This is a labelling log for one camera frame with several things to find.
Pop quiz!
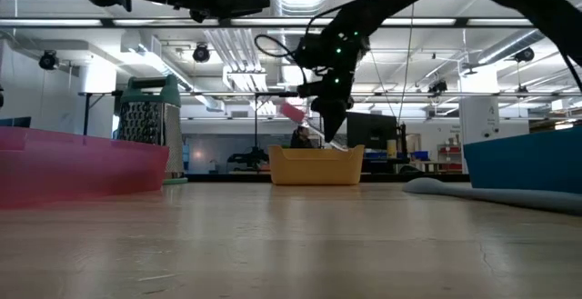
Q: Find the blue crate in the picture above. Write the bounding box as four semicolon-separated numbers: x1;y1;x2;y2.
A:
366;150;431;162

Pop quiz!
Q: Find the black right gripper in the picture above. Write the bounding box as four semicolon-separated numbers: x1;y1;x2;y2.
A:
296;79;356;145

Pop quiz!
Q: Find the steel box grater teal handle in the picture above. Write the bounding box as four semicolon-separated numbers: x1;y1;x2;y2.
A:
116;74;188;185

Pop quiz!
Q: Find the red shelf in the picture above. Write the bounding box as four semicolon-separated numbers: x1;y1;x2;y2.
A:
436;143;463;173

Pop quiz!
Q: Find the black background frame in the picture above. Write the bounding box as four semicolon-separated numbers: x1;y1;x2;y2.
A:
253;91;324;150

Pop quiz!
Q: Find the orange plastic bin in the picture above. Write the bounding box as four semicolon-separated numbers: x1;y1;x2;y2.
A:
267;144;366;186

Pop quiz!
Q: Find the thin hanging cable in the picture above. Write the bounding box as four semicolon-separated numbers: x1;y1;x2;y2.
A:
396;3;416;125

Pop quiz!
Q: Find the pink translucent plastic tray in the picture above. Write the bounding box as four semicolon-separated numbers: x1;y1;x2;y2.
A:
0;125;171;209

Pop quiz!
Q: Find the black overhead beam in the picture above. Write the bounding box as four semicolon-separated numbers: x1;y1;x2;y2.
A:
0;15;582;29

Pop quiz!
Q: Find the person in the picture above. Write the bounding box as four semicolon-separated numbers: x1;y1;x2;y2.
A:
289;125;316;150

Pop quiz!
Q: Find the black monitor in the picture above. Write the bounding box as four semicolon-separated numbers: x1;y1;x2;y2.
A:
343;111;400;159

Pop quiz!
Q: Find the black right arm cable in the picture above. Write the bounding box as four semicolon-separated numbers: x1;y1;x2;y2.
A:
253;33;315;86

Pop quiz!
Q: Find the teal plastic bin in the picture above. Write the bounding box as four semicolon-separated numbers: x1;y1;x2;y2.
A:
463;127;582;195

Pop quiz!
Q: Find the white pillar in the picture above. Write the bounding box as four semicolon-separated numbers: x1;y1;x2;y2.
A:
458;96;501;175

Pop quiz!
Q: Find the grey-blue silicone spoon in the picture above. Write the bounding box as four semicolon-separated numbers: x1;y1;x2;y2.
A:
402;176;582;216

